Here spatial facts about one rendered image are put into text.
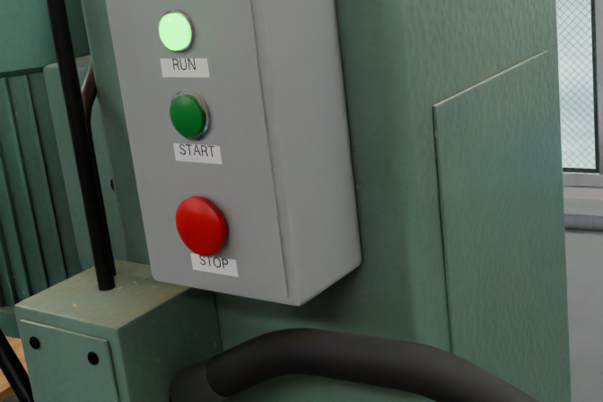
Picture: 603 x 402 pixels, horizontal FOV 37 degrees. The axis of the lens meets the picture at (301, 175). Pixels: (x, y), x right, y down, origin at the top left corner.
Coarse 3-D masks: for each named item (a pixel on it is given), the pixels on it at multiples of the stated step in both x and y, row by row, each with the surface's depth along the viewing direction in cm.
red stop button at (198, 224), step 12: (180, 204) 45; (192, 204) 44; (204, 204) 44; (180, 216) 45; (192, 216) 44; (204, 216) 44; (216, 216) 44; (180, 228) 45; (192, 228) 44; (204, 228) 44; (216, 228) 44; (192, 240) 45; (204, 240) 44; (216, 240) 44; (204, 252) 45
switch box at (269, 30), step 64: (128, 0) 44; (192, 0) 42; (256, 0) 40; (320, 0) 43; (128, 64) 45; (256, 64) 40; (320, 64) 43; (128, 128) 47; (256, 128) 42; (320, 128) 44; (192, 192) 45; (256, 192) 43; (320, 192) 44; (256, 256) 44; (320, 256) 45
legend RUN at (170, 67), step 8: (168, 64) 44; (176, 64) 43; (184, 64) 43; (192, 64) 43; (200, 64) 42; (168, 72) 44; (176, 72) 43; (184, 72) 43; (192, 72) 43; (200, 72) 43; (208, 72) 42
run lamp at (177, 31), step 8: (168, 16) 42; (176, 16) 42; (184, 16) 42; (160, 24) 42; (168, 24) 42; (176, 24) 42; (184, 24) 42; (192, 24) 42; (160, 32) 43; (168, 32) 42; (176, 32) 42; (184, 32) 42; (192, 32) 42; (168, 40) 42; (176, 40) 42; (184, 40) 42; (192, 40) 42; (176, 48) 42; (184, 48) 42
